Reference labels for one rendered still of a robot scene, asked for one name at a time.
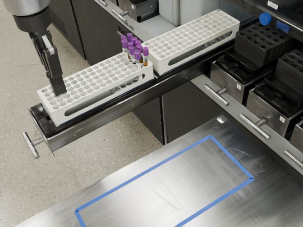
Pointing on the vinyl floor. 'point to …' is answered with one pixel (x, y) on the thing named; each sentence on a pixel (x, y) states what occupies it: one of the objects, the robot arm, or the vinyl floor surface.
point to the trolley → (188, 188)
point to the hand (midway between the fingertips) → (57, 82)
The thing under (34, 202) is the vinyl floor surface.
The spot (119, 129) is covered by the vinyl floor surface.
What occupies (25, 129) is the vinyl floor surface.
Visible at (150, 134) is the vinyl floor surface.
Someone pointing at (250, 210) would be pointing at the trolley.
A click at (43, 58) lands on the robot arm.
